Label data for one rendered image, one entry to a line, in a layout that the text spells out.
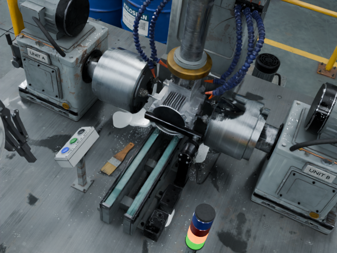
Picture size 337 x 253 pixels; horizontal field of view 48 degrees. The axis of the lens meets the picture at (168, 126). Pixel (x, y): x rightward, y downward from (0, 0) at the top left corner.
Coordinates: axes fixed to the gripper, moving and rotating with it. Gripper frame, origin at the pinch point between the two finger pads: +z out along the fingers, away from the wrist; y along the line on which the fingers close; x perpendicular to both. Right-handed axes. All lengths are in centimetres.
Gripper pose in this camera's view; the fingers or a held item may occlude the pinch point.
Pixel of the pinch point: (26, 153)
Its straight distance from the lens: 131.0
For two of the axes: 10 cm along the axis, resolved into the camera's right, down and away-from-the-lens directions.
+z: 3.9, 7.6, 5.1
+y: 4.2, -6.4, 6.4
